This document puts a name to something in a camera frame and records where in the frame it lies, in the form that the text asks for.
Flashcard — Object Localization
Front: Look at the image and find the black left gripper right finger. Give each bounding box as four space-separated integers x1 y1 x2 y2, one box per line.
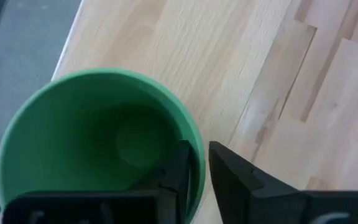
208 141 358 224

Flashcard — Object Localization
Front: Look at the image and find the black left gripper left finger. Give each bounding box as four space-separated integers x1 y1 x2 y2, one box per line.
1 139 195 224

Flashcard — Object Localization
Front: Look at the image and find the green plastic cup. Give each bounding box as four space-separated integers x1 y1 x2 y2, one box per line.
0 67 206 224

